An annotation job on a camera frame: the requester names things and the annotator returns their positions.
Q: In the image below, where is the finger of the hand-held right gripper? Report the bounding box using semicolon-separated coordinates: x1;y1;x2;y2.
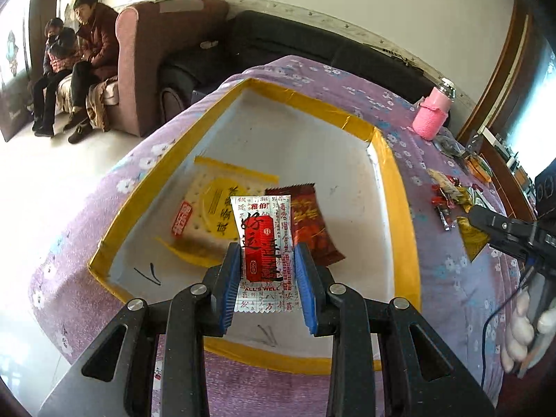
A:
491;243;539;263
468;205;535;244

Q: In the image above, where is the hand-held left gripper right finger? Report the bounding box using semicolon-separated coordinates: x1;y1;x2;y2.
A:
293;243;496;417

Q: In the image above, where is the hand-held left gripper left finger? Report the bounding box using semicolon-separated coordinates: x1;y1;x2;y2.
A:
38;242;244;417

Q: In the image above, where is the yellow snack packet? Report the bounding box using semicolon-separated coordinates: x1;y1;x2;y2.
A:
456;216;491;262

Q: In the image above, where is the white red snack packet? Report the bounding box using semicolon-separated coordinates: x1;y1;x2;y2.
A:
230;195;303;313

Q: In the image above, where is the pile of small candy packets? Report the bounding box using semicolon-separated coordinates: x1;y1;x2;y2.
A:
426;167;489;231

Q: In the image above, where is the dark red snack packet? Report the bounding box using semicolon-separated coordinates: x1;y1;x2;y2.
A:
265;183;346;267

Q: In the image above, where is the yellow cracker packet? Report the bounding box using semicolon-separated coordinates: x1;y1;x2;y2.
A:
155;156;279;269

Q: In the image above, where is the white foam box yellow tape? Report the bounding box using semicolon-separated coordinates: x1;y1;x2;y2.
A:
88;77;423;375

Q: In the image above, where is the person's right hand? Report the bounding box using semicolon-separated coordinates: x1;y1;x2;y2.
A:
500;291;556;372

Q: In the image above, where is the wooden cabinet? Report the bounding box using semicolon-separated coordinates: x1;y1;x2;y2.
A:
467;128;541;222

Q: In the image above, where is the orange box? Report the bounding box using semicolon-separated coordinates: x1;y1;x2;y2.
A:
465;154;493;183

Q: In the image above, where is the purple floral tablecloth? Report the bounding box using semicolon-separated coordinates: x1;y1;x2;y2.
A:
28;54;539;417

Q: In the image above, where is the clear plastic bag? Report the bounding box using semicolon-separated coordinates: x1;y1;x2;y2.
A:
434;132;467;157

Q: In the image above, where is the pink knitted sleeve bottle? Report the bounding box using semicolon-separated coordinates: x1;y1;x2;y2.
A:
412;77;455;141

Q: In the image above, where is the black sofa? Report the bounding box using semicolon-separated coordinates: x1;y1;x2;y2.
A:
158;10;450;118

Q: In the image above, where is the dark printed board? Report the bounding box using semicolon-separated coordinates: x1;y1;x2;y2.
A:
0;0;35;142

